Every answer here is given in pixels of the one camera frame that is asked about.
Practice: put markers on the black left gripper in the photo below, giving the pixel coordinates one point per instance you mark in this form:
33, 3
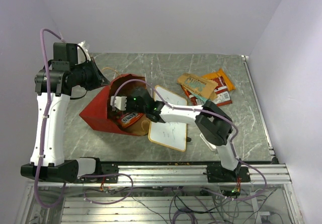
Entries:
99, 80

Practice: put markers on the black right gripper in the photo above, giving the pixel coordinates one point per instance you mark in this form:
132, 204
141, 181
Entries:
128, 98

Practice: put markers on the red brown paper bag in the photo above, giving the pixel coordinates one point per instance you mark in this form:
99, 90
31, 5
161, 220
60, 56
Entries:
98, 114

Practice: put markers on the brown teal chips bag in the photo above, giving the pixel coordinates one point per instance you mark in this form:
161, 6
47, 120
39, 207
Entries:
198, 85

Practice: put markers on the orange honey snack bag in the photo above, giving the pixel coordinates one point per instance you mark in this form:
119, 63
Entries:
222, 80

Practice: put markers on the red Doritos bag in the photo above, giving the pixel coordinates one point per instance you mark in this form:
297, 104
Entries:
223, 97

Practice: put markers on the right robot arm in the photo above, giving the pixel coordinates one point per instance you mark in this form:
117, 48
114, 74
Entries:
215, 125

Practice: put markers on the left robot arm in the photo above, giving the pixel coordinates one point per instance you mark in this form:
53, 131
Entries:
71, 66

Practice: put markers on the orange Fox's candy bag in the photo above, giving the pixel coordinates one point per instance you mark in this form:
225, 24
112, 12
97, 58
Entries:
127, 119

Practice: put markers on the yellow framed whiteboard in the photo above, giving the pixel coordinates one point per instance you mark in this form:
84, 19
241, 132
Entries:
172, 135

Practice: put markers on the white whiteboard eraser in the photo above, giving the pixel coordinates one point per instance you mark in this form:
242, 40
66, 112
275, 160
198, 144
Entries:
211, 146

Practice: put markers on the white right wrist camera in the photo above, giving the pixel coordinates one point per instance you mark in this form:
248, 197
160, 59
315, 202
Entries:
118, 103

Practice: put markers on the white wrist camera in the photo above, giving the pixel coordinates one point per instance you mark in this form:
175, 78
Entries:
83, 52
118, 103

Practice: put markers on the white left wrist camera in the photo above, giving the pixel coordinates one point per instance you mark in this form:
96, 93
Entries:
83, 52

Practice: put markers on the aluminium mounting rail frame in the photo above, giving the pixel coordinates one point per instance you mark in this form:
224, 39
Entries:
156, 184

